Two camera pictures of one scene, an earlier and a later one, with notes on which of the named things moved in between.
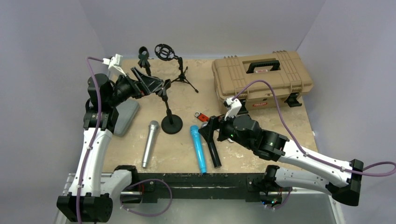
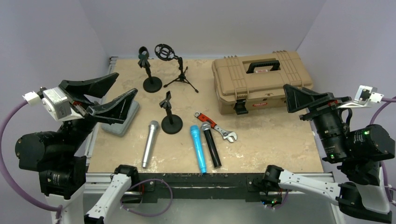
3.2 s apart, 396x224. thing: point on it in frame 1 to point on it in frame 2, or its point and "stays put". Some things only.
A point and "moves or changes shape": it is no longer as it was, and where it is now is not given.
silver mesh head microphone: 153,125 stays put
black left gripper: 149,83 to 109,111
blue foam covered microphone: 194,130 stays put
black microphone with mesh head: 214,153 stays put
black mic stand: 172,124 moves or changes shape
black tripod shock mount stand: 164,52 stays put
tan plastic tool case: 284,70 stays put
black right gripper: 207,131 to 296,98
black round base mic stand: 143,59 stays put
